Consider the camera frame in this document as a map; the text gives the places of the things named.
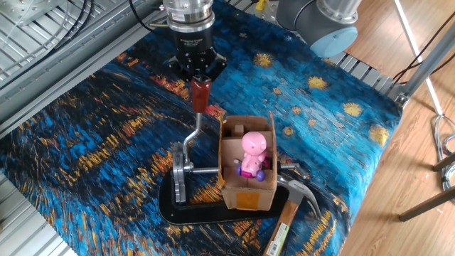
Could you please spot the black lever base plate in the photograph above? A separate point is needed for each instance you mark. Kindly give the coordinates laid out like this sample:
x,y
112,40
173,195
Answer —
x,y
213,215

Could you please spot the dark wooden furniture legs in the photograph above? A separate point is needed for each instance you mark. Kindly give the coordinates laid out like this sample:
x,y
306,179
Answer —
x,y
426,204

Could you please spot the thin white pole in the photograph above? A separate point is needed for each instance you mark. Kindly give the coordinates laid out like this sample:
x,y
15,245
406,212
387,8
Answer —
x,y
418,53

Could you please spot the pink pig toy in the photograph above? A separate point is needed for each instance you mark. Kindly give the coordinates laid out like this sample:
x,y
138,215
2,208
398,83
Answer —
x,y
253,149

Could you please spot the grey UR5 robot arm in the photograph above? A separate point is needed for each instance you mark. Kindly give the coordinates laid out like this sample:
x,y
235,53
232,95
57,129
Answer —
x,y
313,17

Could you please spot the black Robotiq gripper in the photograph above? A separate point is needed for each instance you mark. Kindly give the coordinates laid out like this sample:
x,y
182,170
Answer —
x,y
195,53

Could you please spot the silver lever pivot bracket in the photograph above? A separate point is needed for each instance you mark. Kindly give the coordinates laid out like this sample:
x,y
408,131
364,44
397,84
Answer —
x,y
179,177

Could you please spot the blue starry night tablecloth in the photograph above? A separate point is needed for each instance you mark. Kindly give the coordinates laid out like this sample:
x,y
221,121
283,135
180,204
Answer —
x,y
320,142

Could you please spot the steel axle rod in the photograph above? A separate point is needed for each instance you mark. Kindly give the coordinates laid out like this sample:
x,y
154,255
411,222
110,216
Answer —
x,y
206,170

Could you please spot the aluminium profile frame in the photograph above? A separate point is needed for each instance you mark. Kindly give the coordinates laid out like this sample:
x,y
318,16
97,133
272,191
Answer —
x,y
71,67

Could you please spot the open cardboard box orange tape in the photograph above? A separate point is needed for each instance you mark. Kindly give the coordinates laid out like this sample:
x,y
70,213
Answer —
x,y
247,197

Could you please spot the yellow plastic piece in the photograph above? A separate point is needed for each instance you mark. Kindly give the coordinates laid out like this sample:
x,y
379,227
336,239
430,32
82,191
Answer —
x,y
260,4

